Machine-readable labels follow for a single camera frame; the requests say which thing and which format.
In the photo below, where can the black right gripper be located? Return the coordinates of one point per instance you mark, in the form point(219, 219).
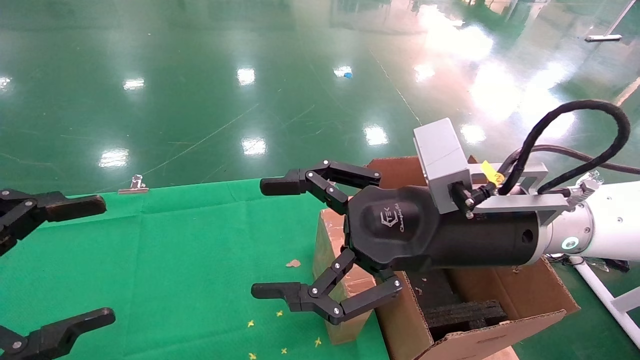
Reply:
point(425, 235)

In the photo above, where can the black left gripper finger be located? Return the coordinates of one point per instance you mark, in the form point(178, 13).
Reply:
point(70, 206)
point(60, 334)

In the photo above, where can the small cardboard scrap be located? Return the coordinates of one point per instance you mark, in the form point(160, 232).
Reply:
point(293, 263)

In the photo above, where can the large open brown carton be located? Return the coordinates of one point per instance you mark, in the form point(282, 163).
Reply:
point(525, 295)

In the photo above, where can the silver binder clip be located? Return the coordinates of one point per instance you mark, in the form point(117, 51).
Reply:
point(135, 189)

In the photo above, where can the green table cloth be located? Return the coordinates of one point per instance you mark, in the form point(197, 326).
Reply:
point(175, 250)

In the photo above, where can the black ridged foam block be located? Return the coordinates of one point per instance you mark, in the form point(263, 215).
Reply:
point(465, 315)

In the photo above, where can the white stand foot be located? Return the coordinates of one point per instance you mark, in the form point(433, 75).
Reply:
point(602, 37)

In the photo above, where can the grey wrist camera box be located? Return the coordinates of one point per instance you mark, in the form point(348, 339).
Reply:
point(440, 155)

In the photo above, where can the grey camera mounting bracket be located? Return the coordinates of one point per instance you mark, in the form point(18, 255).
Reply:
point(520, 202)

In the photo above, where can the white table leg frame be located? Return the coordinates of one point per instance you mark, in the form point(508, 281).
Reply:
point(600, 292)

